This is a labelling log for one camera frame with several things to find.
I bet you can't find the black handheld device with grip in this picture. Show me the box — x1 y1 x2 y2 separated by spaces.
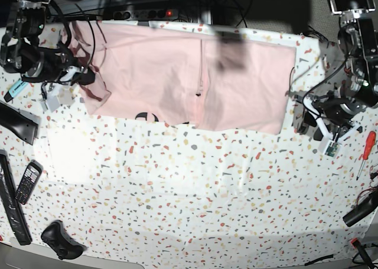
1 101 41 145

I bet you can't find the pink T-shirt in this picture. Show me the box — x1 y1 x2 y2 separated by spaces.
70 21 296 135

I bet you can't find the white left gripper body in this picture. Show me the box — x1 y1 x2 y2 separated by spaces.
294 93 363 157

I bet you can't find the black phone handset with keypad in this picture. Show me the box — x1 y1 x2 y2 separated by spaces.
15 160 43 205

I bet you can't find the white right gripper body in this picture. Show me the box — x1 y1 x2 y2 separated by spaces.
41 66 84 111

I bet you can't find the black game controller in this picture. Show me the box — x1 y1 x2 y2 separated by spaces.
41 220 86 260

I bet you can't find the aluminium frame rail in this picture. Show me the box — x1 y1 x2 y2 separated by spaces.
55 0 122 15

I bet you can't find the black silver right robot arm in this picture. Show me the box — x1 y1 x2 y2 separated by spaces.
1 0 95 111

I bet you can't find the black power strip red switch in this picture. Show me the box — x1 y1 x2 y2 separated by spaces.
112 9 179 21

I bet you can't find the long black bar remote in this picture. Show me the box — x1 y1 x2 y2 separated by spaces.
1 150 32 245

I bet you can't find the black cylindrical device with wires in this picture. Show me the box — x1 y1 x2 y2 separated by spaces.
343 192 377 227

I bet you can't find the red and black tool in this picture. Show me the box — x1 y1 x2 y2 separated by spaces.
351 238 377 269

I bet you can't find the red handled screwdriver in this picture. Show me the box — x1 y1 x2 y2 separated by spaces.
356 131 376 180

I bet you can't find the teal highlighter marker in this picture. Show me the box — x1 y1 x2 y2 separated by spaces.
4 79 28 103

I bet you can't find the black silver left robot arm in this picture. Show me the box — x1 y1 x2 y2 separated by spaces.
294 0 377 157

